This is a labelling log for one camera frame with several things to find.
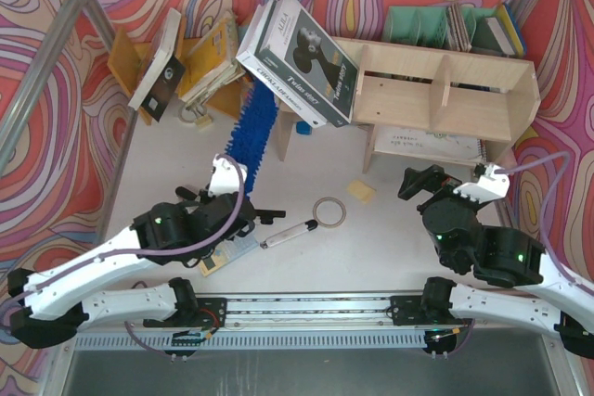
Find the blue microfiber duster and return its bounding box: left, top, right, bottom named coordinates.
left=225, top=79, right=278, bottom=197

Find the black T-shaped plastic part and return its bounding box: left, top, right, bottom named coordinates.
left=255, top=209, right=286, bottom=225

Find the masking tape roll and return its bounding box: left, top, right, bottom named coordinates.
left=312, top=197, right=347, bottom=229

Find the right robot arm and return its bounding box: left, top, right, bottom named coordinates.
left=388, top=163, right=593, bottom=359

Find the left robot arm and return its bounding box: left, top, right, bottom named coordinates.
left=5, top=154, right=256, bottom=349

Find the light wooden bookshelf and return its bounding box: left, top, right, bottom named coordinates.
left=276, top=36, right=541, bottom=191

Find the spiral bound drawing notebook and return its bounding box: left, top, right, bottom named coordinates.
left=373, top=126, right=487, bottom=166

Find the yellow grey calculator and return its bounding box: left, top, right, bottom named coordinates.
left=199, top=235, right=260, bottom=277

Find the yellow sticky note pad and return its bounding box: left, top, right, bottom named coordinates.
left=347, top=180, right=376, bottom=204

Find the white black marker pen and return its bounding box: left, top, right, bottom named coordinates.
left=260, top=219, right=318, bottom=249

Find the blue pencil sharpener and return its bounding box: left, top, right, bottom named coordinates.
left=295, top=121, right=313, bottom=135

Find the pen cup with pencils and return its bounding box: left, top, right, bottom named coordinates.
left=239, top=75, right=254, bottom=108

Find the yellow books stack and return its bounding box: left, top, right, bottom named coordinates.
left=178, top=9, right=245, bottom=109

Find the white black leaning book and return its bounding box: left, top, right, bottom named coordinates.
left=128, top=8, right=186, bottom=121

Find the green desk organizer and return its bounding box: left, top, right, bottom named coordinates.
left=381, top=6, right=517, bottom=58

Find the orange wooden book stand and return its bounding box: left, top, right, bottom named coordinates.
left=108, top=14, right=241, bottom=125

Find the blue yellow book in organizer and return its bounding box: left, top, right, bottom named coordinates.
left=485, top=3, right=527, bottom=58

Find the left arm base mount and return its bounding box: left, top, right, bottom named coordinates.
left=143, top=297, right=227, bottom=329

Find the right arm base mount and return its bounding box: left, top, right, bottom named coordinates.
left=386, top=295, right=471, bottom=326

